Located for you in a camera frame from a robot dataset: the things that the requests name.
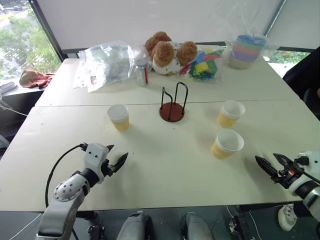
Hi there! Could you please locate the red cloth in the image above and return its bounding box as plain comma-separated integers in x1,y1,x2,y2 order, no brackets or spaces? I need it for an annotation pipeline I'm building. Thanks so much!
19,69,55,90

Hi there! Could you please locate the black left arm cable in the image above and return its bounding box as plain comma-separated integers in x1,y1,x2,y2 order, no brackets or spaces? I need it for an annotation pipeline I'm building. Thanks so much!
44,143,88,209

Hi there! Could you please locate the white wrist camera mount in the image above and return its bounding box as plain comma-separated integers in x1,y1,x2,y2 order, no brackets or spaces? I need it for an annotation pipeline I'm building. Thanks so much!
83,143,111,185
295,150,320,180

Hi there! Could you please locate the bagged stack of colourful bowls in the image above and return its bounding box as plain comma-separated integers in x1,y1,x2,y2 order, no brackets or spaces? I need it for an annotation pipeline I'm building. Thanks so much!
224,31,272,71

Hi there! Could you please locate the small clear bottle red label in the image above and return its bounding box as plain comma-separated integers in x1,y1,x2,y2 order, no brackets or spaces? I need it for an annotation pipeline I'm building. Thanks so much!
135,59,149,88

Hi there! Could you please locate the grey rounded robot leg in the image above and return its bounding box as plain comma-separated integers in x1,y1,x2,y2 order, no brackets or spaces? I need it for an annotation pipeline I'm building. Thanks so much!
180,211,216,240
116,211,154,240

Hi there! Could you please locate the red base wire cup holder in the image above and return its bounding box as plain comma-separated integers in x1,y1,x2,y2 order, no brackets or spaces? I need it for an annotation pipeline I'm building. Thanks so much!
159,81,189,123

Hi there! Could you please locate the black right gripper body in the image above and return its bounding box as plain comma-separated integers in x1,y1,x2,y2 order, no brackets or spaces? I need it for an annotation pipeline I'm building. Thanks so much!
271,161,305,188

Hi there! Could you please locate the grey window frame post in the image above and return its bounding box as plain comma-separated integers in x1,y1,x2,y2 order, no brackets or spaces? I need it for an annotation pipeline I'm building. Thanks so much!
263,0,287,37

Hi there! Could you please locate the grey flat object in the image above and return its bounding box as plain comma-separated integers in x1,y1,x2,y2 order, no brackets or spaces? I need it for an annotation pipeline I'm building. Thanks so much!
0,81,19,94

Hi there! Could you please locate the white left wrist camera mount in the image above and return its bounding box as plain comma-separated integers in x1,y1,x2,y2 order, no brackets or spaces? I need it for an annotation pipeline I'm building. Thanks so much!
83,143,111,185

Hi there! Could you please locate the yellow white paper cup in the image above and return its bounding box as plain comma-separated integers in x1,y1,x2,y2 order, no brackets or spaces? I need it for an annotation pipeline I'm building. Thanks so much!
210,128,245,161
216,100,246,129
106,103,131,132

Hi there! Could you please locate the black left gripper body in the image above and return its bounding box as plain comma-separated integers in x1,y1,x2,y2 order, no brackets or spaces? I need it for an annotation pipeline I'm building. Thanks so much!
100,159,116,178

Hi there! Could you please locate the person in dark clothes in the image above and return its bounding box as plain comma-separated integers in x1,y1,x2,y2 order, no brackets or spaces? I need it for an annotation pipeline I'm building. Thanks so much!
282,46,320,121

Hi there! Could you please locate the bag of colourful blocks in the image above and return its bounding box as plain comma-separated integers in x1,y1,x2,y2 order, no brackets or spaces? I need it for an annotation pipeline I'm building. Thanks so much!
178,47,225,82

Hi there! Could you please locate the brown white plush toy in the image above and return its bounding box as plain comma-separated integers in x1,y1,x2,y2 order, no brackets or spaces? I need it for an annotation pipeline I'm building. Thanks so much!
144,31,199,77

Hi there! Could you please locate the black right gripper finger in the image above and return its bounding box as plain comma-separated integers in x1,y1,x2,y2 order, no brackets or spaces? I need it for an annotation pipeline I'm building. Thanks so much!
272,152,293,168
254,155,278,179

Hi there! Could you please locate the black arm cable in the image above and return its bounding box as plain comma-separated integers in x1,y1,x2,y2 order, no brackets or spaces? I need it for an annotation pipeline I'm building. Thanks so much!
293,165,320,182
44,143,88,209

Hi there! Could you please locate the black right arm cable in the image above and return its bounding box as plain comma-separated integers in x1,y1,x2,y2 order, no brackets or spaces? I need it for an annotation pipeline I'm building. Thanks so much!
293,165,320,182

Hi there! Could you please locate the clear plastic bag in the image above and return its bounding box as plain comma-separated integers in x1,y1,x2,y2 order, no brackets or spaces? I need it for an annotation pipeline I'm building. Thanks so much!
72,40,151,94

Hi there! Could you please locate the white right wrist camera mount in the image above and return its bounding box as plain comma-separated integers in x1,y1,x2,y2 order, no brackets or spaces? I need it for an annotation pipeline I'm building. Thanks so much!
295,150,320,180

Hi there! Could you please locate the black window frame post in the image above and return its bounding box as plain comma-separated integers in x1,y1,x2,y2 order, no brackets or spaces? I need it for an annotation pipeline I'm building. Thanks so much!
27,0,76,61

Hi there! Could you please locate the white sneaker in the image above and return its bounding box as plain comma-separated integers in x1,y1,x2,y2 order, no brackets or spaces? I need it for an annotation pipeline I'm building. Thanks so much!
277,203,299,232

